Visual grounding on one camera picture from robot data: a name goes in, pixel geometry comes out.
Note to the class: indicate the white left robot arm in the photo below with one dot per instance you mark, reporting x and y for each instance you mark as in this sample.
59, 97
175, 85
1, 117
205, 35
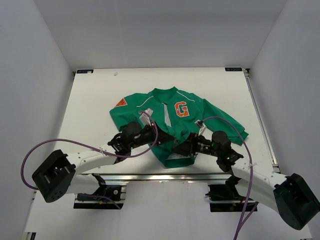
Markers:
65, 173

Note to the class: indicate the blue right corner label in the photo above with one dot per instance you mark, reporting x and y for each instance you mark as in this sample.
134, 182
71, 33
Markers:
233, 69

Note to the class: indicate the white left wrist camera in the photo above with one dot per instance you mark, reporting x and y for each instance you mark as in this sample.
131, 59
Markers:
145, 117

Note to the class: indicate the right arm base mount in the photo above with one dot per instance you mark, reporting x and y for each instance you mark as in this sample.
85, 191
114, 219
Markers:
224, 198

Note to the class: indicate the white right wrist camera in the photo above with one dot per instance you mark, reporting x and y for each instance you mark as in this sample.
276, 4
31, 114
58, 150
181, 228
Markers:
202, 127

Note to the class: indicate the aluminium table edge rail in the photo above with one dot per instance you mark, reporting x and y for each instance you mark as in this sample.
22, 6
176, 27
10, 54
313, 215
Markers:
165, 177

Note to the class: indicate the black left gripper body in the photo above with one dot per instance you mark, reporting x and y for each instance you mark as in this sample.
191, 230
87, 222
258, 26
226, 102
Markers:
146, 136

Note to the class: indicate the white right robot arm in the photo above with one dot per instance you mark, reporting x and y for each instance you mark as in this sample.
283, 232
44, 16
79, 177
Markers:
289, 196

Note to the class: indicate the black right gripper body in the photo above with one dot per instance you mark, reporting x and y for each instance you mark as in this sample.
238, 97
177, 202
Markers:
200, 145

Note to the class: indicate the blue left corner label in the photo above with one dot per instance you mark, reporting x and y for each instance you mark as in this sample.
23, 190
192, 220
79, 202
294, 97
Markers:
84, 71

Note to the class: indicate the blue corner label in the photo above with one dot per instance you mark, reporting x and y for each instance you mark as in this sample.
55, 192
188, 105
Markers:
233, 69
84, 71

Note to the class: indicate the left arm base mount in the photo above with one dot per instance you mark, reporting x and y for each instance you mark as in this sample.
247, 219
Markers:
106, 196

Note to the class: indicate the green varsity jacket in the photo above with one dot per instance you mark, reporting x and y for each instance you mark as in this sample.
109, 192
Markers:
176, 113

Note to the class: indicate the aluminium right side rail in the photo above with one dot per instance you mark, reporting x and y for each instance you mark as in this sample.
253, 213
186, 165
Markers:
269, 147

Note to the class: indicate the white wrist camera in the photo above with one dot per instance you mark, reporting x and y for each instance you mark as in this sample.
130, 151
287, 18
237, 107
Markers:
202, 127
145, 117

